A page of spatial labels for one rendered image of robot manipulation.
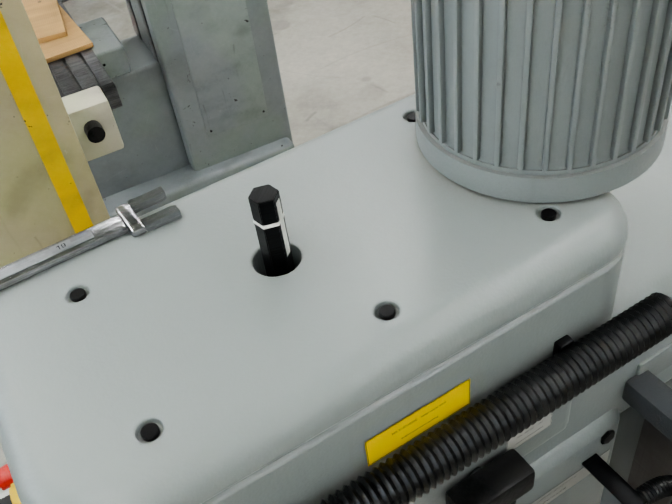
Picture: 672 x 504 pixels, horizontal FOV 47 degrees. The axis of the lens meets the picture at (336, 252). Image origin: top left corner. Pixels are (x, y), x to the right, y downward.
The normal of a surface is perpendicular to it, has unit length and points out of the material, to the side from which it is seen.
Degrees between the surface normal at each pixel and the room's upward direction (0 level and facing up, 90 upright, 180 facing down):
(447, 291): 0
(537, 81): 90
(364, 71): 0
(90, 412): 0
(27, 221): 90
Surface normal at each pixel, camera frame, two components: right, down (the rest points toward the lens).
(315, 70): -0.11, -0.73
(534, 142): -0.18, 0.69
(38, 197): 0.52, 0.54
